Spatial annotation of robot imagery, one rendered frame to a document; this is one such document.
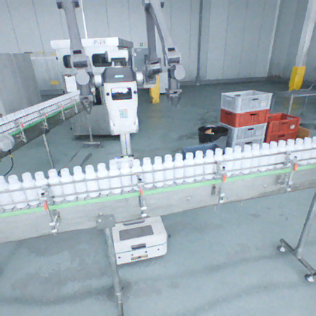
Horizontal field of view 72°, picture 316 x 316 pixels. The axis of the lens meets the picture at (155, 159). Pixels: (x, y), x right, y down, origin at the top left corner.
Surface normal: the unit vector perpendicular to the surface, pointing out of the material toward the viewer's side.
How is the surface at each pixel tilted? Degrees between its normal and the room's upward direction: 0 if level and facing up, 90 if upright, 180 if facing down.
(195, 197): 90
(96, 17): 90
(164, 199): 90
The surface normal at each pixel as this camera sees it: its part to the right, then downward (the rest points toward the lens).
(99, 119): -0.09, 0.43
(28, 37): 0.22, 0.41
